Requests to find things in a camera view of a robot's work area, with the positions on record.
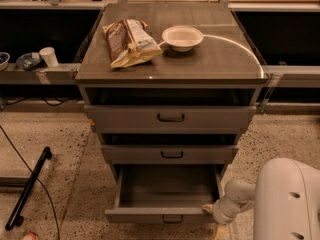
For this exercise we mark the dark blue bowl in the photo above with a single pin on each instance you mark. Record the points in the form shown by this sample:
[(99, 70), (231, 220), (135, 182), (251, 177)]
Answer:
[(29, 61)]

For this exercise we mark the grey metal shelf rail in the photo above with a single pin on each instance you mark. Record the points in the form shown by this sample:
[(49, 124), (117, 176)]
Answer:
[(64, 74)]

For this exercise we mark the grey drawer cabinet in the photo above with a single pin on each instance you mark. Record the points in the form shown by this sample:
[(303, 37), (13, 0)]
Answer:
[(221, 71)]

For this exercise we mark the black metal bar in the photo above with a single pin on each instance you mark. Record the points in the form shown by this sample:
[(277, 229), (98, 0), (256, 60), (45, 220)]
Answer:
[(16, 219)]

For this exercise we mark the white paper cup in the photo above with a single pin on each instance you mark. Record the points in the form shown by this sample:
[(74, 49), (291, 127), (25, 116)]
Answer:
[(49, 56)]

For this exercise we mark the red white object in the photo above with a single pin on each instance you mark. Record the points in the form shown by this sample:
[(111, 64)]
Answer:
[(30, 236)]

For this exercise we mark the grey bottom drawer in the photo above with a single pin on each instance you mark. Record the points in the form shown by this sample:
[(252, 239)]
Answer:
[(165, 194)]

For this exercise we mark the white paper bowl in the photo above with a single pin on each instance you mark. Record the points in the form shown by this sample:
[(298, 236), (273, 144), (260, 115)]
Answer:
[(182, 38)]

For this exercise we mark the grey drawer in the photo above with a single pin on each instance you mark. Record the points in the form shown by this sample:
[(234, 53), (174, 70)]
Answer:
[(169, 119), (169, 154), (165, 194)]

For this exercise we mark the grey middle drawer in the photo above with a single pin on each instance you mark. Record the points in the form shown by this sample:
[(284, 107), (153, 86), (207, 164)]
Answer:
[(169, 154)]

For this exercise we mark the brown chip bag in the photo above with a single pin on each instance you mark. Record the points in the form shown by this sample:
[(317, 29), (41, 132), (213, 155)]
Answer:
[(129, 44)]

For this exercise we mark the blue white bowl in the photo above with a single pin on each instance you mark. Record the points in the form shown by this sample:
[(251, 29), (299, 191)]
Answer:
[(4, 60)]

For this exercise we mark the grey top drawer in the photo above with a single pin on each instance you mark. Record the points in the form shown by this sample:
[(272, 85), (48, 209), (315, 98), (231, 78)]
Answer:
[(169, 119)]

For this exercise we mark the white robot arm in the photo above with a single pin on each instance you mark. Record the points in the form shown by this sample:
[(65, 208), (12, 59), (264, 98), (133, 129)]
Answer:
[(285, 199)]

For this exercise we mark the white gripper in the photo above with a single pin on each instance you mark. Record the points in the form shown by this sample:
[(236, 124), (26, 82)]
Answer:
[(220, 214)]

